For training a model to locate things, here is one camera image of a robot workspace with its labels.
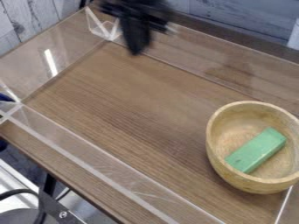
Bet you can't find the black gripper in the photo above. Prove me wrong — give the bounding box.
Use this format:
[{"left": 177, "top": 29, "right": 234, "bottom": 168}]
[{"left": 99, "top": 0, "right": 174, "bottom": 55}]

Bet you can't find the green rectangular block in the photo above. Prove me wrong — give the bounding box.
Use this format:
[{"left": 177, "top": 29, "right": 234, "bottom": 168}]
[{"left": 226, "top": 128, "right": 288, "bottom": 174}]

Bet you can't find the light wooden bowl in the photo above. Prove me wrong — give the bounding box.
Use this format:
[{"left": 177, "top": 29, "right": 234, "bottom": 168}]
[{"left": 206, "top": 101, "right": 299, "bottom": 194}]

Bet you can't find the clear acrylic corner bracket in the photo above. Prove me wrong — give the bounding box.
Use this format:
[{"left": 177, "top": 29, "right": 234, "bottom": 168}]
[{"left": 86, "top": 7, "right": 122, "bottom": 41}]

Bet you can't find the clear acrylic tray wall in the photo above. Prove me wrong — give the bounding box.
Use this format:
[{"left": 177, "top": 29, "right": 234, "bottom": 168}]
[{"left": 0, "top": 89, "right": 225, "bottom": 224}]

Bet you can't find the black cable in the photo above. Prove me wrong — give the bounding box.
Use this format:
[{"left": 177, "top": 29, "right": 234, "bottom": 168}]
[{"left": 0, "top": 188, "right": 47, "bottom": 224}]

